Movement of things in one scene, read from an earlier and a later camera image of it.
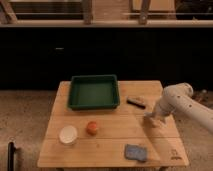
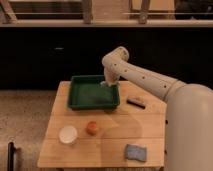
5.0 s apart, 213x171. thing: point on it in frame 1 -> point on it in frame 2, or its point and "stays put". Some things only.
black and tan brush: (138, 102) stays put
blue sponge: (135, 152) stays put
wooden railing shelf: (105, 13) stays put
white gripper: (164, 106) -> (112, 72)
